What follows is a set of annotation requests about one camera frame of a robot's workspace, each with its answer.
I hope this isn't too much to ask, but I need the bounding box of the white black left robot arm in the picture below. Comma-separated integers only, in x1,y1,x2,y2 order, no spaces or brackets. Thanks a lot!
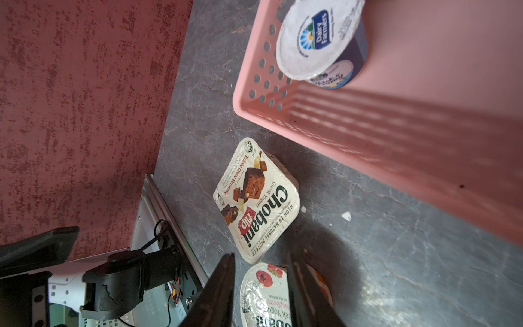
1,226,181,326

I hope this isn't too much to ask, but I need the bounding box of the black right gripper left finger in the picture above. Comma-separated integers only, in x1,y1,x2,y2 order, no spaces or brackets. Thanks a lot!
180,253,236,327

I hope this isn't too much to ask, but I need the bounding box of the pink plastic basket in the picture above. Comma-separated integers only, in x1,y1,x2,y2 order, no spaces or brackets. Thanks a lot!
233,1,522,244

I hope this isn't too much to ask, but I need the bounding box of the Chobani Flip chocolate yogurt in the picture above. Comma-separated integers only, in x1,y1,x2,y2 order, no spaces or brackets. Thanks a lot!
213,138,300,264

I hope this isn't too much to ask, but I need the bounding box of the small Dairy Farmers yogurt cup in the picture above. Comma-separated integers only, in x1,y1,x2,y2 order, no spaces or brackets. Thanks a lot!
276,0,369,90

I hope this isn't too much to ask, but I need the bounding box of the Chobani raspberry yogurt tub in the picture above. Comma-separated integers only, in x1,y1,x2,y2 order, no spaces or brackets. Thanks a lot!
241,262,294,326

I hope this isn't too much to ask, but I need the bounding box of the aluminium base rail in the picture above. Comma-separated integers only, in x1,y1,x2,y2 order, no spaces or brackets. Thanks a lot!
48,173,209,327

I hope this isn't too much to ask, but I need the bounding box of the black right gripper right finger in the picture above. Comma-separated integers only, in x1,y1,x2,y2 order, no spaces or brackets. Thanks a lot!
287,252,345,327

